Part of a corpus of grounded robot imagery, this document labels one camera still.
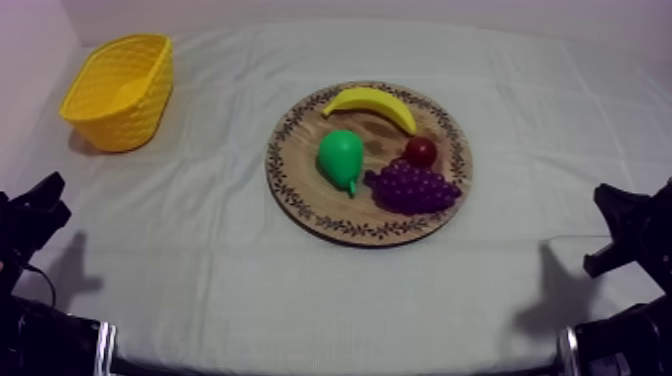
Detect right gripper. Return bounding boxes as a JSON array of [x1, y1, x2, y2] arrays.
[[583, 178, 672, 295]]

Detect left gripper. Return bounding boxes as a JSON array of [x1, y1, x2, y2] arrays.
[[0, 171, 73, 274]]

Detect yellow plastic basket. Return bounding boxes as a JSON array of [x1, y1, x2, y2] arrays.
[[59, 33, 175, 154]]

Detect round wooden board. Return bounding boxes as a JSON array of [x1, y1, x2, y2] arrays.
[[265, 80, 474, 248]]

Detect green toy pear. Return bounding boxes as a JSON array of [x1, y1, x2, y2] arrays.
[[316, 129, 366, 198]]

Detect purple toy grapes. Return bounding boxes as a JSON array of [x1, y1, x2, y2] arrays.
[[363, 157, 463, 216]]

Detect small red fruit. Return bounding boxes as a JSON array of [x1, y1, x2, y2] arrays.
[[403, 136, 438, 169]]

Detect yellow toy banana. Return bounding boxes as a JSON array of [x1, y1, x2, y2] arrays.
[[321, 86, 419, 137]]

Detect black cable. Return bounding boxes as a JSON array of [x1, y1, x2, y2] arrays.
[[23, 263, 57, 308]]

